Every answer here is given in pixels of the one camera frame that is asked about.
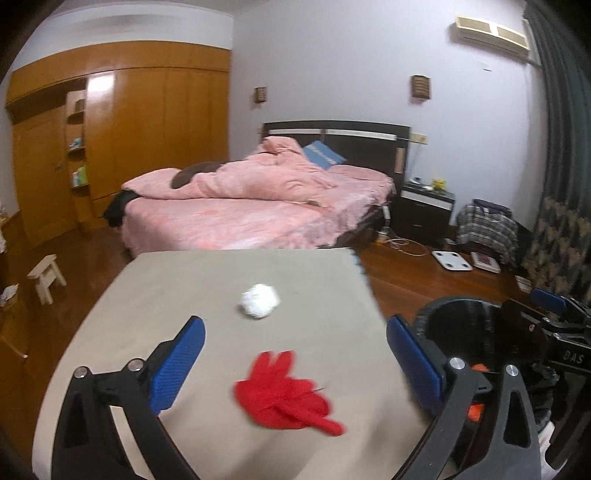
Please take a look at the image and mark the wall air conditioner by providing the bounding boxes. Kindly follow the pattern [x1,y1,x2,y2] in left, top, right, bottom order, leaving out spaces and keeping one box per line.
[455,15,542,64]

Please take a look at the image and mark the red knit cloth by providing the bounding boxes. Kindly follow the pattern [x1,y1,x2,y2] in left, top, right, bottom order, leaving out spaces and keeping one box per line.
[234,351,347,437]

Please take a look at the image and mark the patterned dark fabric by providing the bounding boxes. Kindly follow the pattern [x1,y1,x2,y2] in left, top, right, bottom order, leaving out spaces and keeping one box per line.
[522,196,591,302]

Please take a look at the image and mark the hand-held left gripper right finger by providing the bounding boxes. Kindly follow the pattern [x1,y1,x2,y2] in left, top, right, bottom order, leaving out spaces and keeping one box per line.
[387,315,541,480]

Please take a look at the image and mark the dark green curtain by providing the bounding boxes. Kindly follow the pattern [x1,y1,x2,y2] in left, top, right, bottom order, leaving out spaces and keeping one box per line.
[523,16,591,305]

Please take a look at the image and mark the white paper ball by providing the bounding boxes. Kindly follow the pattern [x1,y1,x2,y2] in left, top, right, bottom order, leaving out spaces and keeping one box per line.
[239,283,281,320]

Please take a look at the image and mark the white red bathroom scale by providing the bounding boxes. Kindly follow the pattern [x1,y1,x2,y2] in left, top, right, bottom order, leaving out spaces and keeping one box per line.
[471,251,502,274]

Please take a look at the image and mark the plaid cloth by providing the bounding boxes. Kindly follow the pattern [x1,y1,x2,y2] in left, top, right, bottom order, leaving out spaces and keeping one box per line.
[456,202,519,265]

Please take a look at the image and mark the white floor cable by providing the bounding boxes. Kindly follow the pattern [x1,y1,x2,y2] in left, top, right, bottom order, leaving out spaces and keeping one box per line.
[376,230,431,257]

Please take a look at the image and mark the black round bin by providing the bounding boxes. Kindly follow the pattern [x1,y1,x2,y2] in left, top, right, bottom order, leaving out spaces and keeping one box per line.
[413,298,541,468]

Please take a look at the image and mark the dark wooden bed frame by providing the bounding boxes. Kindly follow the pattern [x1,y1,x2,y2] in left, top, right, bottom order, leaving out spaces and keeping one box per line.
[262,121,411,252]

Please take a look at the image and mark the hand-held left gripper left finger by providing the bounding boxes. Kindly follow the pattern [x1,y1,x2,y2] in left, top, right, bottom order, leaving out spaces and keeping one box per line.
[52,316,206,480]

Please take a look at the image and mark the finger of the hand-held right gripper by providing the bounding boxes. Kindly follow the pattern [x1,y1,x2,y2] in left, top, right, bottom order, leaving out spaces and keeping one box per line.
[501,299,591,370]
[531,288,591,319]

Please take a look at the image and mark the pink duvet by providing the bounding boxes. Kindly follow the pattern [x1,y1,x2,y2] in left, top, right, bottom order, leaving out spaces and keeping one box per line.
[121,136,339,206]

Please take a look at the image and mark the pink bed sheet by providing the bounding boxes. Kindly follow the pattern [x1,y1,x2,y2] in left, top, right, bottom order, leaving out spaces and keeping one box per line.
[122,166,396,256]

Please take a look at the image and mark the wooden wardrobe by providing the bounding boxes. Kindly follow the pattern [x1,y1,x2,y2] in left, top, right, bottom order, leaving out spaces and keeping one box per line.
[4,41,232,250]

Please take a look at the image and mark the small wooden stool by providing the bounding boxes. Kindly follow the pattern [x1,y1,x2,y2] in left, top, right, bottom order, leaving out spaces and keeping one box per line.
[27,254,68,306]

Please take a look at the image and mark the black clothing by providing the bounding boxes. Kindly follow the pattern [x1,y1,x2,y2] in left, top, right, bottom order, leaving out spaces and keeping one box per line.
[104,190,139,227]

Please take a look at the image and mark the black white nightstand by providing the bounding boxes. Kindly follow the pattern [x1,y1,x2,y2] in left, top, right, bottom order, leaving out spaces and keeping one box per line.
[399,182,456,248]

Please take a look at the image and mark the blue pillow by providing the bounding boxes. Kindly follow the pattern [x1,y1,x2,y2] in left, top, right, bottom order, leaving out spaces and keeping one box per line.
[302,141,347,169]

